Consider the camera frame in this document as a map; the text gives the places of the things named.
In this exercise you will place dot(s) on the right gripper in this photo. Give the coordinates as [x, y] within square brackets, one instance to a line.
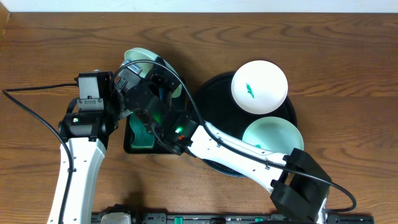
[161, 74]

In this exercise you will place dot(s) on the green scrubbing sponge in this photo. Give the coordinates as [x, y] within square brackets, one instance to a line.
[142, 139]

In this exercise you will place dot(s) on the white plate top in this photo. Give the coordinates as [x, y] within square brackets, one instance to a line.
[259, 87]

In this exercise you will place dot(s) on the mint plate bottom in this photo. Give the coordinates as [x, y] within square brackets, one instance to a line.
[274, 134]

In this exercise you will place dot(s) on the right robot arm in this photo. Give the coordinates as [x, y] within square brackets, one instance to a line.
[306, 203]

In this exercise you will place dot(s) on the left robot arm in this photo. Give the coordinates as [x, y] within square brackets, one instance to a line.
[84, 132]

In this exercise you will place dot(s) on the black round tray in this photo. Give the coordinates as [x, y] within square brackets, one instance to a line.
[217, 106]

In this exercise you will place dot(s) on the black rectangular water tray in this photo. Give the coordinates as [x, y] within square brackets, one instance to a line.
[155, 146]

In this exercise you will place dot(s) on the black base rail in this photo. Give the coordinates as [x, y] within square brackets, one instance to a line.
[126, 214]

